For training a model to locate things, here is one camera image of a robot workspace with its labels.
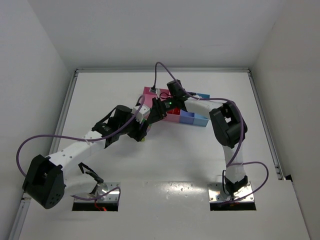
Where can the pink small container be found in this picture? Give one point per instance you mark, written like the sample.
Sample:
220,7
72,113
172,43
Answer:
172,118

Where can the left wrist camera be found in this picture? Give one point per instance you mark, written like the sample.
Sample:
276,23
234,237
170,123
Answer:
140,112

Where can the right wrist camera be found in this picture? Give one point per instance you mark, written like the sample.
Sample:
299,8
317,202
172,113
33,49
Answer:
155,91

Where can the light blue container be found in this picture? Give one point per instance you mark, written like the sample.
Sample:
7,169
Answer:
200,120

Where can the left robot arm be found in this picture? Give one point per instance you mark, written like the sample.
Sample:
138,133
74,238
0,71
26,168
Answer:
50,178

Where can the pink large container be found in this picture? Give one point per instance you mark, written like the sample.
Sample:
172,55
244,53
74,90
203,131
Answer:
147,99

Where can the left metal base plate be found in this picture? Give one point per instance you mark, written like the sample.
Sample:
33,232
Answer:
108,192

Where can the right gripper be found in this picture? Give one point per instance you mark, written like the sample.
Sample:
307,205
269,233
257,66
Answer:
158,110

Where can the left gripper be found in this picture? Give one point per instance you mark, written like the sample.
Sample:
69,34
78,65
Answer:
139,133

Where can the dark blue container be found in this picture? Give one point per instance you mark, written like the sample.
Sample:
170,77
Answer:
186,117

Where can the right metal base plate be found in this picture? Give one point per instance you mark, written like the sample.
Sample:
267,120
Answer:
216,194

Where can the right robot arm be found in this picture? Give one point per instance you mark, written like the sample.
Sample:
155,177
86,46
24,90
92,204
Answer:
228,125

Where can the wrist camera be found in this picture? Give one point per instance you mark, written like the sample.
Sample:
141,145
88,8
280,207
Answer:
155,91
140,112

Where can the metal base plate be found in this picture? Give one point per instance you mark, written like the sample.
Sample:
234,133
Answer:
216,194
108,192

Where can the red lego brick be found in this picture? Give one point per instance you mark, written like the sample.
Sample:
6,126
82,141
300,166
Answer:
175,111

